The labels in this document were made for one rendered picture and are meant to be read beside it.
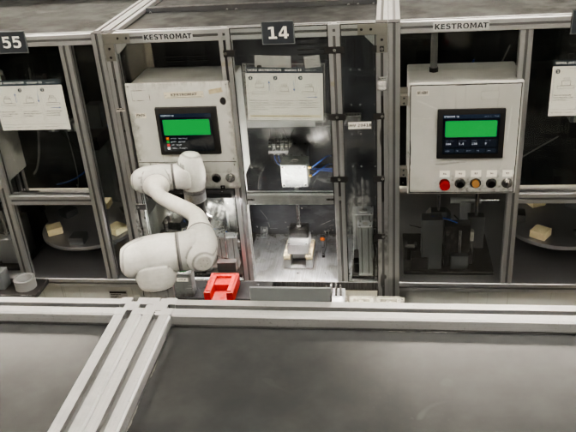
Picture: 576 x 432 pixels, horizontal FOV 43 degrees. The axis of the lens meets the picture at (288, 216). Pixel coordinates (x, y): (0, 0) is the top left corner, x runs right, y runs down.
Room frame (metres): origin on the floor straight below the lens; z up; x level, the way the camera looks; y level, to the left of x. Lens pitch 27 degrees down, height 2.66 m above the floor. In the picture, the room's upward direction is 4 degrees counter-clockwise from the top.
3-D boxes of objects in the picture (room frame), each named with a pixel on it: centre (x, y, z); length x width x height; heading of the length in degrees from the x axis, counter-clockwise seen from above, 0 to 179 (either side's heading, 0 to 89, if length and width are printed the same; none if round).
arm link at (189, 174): (2.69, 0.38, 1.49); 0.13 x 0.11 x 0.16; 98
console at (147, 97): (2.90, 0.38, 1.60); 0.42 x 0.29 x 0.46; 81
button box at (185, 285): (2.70, 0.47, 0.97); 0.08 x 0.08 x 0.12; 81
